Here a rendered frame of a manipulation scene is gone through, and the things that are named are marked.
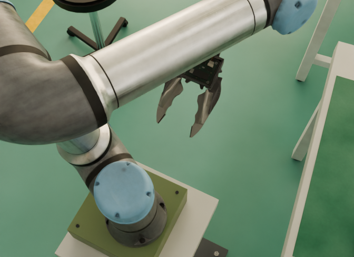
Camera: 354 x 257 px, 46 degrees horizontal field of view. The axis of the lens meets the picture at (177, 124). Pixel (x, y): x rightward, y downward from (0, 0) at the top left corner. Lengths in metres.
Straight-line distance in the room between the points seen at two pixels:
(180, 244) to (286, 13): 0.69
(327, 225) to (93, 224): 0.61
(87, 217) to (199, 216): 0.29
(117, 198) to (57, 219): 1.17
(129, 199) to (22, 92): 0.41
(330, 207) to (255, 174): 0.86
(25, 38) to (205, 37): 0.22
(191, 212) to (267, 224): 0.85
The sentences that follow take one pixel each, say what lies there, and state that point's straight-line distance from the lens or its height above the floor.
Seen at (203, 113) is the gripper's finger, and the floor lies 1.21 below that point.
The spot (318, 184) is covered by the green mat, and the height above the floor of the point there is 0.75.
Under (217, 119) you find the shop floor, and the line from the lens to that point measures 2.13.
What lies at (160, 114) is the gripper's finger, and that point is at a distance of 0.78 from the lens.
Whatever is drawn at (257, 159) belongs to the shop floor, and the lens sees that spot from 2.05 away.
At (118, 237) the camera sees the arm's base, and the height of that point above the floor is 0.86.
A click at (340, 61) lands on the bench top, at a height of 0.75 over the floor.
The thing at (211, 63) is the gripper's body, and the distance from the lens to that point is 0.72.
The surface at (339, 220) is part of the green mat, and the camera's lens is 1.20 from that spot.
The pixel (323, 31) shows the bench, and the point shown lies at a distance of 2.06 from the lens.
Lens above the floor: 1.83
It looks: 60 degrees down
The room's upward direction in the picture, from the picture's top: straight up
